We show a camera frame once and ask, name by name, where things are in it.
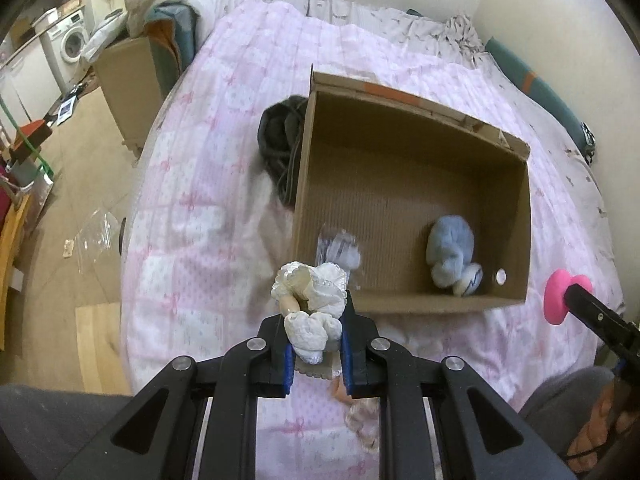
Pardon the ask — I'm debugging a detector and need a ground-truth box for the light blue plush toy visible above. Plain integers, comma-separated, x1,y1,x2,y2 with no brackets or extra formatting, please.
426,215,477,290

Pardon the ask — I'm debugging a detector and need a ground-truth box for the black white patterned item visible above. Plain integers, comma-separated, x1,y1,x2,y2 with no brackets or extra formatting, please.
580,122,599,163

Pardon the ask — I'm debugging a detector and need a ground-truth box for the doll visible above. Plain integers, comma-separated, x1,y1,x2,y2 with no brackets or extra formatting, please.
271,260,383,456

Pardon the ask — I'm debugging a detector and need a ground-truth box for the white kitchen cabinet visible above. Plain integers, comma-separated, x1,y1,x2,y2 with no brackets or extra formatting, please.
0,35,63,128

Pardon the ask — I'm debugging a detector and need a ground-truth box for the person's right leg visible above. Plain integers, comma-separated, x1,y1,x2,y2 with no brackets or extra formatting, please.
520,366,621,480

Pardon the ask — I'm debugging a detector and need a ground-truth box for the teal orange folded blanket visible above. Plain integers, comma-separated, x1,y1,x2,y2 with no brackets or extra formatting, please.
145,2,201,77

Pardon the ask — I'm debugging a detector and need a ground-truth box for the person's left leg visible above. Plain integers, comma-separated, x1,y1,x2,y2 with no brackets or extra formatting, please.
0,384,136,480

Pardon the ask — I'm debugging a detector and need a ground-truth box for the brown cardboard box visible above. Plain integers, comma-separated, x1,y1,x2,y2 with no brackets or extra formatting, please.
290,64,532,316

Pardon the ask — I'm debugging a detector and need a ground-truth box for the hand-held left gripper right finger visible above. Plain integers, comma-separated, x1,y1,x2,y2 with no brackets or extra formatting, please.
339,292,576,480

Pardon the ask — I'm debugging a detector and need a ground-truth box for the person's leg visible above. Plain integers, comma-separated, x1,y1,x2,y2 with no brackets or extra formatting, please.
520,366,621,480
0,384,136,480

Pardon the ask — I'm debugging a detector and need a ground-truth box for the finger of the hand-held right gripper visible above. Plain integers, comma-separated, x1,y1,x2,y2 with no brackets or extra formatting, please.
565,284,640,361

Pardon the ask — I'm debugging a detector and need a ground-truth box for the white washing machine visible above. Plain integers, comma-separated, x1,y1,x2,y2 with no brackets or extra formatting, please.
44,10,92,86

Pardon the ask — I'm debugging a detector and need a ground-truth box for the tall brown carton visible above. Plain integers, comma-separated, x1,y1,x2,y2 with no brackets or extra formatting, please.
94,35,173,163

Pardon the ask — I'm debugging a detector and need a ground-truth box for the clear plastic packet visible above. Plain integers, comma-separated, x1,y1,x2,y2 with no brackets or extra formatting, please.
316,225,362,273

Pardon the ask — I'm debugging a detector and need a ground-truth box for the teal bolster pillow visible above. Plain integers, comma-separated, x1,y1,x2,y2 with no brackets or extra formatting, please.
484,36,593,153

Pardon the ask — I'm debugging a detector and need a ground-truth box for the red box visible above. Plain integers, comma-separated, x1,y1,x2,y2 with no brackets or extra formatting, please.
12,120,53,158

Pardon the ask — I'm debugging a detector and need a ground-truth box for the dark cloth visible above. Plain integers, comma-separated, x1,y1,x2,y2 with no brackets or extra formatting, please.
257,95,310,208

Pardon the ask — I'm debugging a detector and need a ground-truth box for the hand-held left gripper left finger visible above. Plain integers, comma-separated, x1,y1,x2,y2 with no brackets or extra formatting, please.
55,310,297,480

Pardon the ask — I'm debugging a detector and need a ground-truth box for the clear plastic bag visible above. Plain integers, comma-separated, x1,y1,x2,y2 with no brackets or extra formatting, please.
75,210,123,276

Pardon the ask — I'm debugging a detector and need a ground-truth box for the printed paper sheet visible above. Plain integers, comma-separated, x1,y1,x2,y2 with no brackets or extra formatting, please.
52,97,78,126

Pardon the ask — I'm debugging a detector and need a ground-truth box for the white blue soft ball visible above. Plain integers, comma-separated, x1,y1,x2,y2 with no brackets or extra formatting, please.
452,262,484,297

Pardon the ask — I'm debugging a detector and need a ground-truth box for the pink rubber toy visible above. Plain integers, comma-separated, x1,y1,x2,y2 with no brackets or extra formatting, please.
544,269,596,327

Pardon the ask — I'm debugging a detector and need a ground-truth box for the wooden board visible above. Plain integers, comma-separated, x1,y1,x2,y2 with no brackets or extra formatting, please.
75,302,132,395

